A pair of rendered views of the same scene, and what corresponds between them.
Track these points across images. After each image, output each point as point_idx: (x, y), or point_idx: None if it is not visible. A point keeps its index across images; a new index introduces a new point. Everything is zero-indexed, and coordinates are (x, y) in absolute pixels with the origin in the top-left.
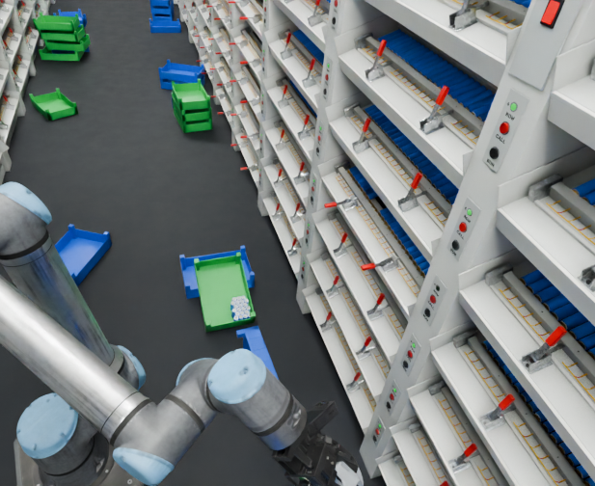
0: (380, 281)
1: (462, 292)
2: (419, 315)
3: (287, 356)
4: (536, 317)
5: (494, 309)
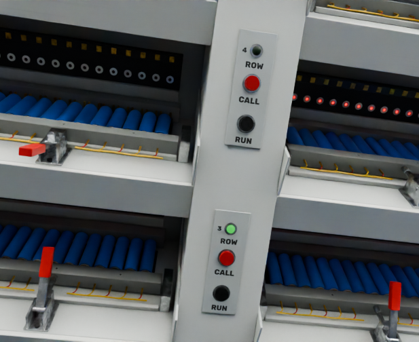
0: None
1: (312, 16)
2: (220, 155)
3: None
4: (384, 13)
5: (354, 20)
